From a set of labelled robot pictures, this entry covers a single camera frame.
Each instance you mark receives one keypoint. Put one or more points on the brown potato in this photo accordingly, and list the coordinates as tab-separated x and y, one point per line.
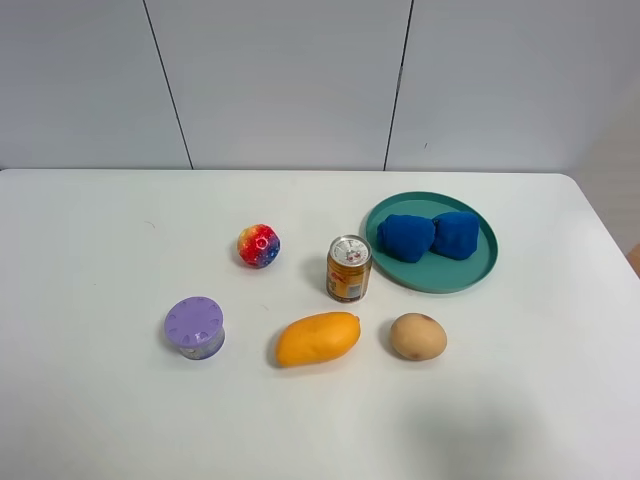
418	337

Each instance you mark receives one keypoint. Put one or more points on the orange drink can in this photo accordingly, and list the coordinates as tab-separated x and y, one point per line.
349	261

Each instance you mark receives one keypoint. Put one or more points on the rainbow bumpy ball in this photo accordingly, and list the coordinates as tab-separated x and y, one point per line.
258	245

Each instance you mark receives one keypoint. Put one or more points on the blue bean bag left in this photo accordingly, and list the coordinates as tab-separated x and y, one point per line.
406	238

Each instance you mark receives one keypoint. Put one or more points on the blue bean bag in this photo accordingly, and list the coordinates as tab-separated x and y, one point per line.
456	235
406	238

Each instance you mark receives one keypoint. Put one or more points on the yellow mango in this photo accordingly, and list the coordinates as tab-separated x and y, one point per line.
317	339

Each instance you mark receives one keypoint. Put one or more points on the teal round plate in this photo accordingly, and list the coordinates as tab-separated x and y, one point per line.
433	273

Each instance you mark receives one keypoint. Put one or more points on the blue bean bag right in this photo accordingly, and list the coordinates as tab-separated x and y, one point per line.
456	235

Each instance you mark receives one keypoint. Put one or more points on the purple lidded jar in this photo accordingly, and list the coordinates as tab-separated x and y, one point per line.
194	326

